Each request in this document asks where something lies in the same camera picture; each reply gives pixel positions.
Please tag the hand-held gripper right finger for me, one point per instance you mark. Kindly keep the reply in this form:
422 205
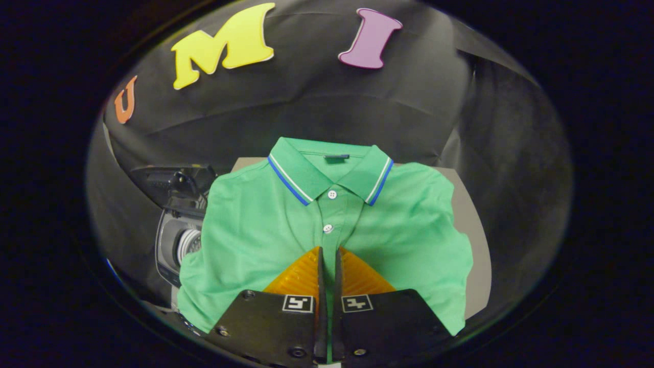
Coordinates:
337 306

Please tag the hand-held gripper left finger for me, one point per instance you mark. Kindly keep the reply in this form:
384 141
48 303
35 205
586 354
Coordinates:
319 306

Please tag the green polo shirt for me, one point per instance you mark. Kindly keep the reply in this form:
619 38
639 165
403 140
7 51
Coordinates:
245 230

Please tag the dark transparent washing machine lid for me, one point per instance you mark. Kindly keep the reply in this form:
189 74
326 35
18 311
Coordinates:
168 179

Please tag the beige cabinet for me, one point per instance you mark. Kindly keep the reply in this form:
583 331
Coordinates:
472 225

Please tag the black backdrop cloth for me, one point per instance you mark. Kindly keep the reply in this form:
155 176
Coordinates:
317 102

